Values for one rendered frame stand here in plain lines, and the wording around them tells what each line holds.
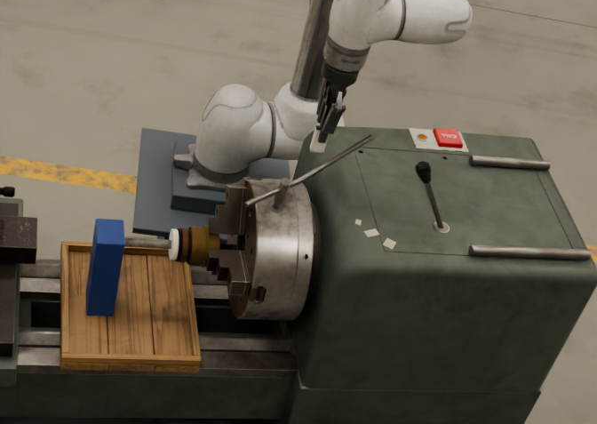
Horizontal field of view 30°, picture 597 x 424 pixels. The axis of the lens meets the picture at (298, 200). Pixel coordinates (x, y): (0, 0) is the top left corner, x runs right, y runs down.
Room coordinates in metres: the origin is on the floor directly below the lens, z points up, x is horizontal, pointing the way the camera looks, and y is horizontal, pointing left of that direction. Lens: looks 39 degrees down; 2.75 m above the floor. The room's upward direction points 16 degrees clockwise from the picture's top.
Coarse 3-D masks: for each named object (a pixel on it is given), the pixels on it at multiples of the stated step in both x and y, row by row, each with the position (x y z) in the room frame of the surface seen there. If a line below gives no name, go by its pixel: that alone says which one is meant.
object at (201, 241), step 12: (180, 228) 1.81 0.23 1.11; (192, 228) 1.81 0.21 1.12; (204, 228) 1.82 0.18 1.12; (180, 240) 1.77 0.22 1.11; (192, 240) 1.78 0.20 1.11; (204, 240) 1.79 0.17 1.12; (216, 240) 1.81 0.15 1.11; (180, 252) 1.76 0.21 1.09; (192, 252) 1.76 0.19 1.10; (204, 252) 1.77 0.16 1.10; (192, 264) 1.77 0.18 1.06; (204, 264) 1.77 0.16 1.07
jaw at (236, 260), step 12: (216, 252) 1.78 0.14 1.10; (228, 252) 1.79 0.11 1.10; (240, 252) 1.80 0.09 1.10; (216, 264) 1.76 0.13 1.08; (228, 264) 1.75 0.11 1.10; (240, 264) 1.76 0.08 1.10; (228, 276) 1.73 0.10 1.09; (240, 276) 1.72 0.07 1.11; (228, 288) 1.71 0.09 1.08; (240, 288) 1.70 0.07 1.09; (252, 288) 1.70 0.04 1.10
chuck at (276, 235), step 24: (264, 192) 1.85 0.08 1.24; (288, 192) 1.88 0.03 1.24; (264, 216) 1.79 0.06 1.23; (288, 216) 1.81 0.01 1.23; (240, 240) 1.88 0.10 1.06; (264, 240) 1.75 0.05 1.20; (288, 240) 1.77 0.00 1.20; (264, 264) 1.72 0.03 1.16; (288, 264) 1.74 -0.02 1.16; (264, 288) 1.70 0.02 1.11; (288, 288) 1.72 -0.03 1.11; (240, 312) 1.72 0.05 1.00; (264, 312) 1.71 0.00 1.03
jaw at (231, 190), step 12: (228, 192) 1.88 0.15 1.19; (240, 192) 1.88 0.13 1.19; (216, 204) 1.88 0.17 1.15; (228, 204) 1.86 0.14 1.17; (240, 204) 1.87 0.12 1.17; (216, 216) 1.85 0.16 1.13; (228, 216) 1.85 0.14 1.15; (240, 216) 1.86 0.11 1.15; (216, 228) 1.82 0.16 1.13; (228, 228) 1.83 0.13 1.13; (240, 228) 1.84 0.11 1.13
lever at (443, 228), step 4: (428, 184) 1.88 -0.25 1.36; (428, 188) 1.88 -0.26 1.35; (432, 188) 1.89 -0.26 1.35; (428, 192) 1.88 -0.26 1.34; (432, 192) 1.88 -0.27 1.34; (432, 196) 1.88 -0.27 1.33; (432, 200) 1.88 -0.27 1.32; (432, 204) 1.88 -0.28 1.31; (436, 204) 1.89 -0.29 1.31; (436, 208) 1.88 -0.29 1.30; (436, 212) 1.88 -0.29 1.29; (436, 216) 1.88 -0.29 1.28; (440, 216) 1.88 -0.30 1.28; (436, 220) 1.88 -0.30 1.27; (440, 220) 1.88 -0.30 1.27; (436, 224) 1.89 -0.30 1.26; (440, 224) 1.88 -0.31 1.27; (444, 224) 1.90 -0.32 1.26; (436, 228) 1.87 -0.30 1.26; (440, 228) 1.88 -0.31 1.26; (444, 228) 1.88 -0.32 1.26; (448, 228) 1.88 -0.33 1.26; (440, 232) 1.87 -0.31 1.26; (444, 232) 1.87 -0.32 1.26
